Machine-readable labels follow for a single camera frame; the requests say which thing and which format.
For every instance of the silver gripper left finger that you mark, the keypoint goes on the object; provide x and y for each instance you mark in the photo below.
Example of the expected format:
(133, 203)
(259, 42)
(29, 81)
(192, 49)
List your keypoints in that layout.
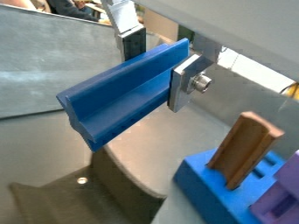
(129, 31)

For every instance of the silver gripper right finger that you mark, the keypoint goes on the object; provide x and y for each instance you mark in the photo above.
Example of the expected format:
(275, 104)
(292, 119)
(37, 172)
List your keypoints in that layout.
(188, 77)

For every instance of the blue star prism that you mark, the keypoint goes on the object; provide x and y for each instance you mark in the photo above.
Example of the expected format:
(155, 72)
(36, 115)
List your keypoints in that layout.
(106, 103)

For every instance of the blue peg board base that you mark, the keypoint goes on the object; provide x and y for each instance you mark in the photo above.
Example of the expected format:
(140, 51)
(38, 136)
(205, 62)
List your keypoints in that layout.
(221, 206)

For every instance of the dark grey curved fixture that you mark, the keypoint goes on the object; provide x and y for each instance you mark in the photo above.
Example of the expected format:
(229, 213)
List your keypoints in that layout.
(100, 194)

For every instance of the brown peg block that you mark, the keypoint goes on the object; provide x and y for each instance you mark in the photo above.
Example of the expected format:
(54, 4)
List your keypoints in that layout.
(243, 147)

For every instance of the purple peg block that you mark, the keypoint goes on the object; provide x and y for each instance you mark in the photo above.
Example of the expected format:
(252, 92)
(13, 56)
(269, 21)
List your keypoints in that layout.
(276, 207)

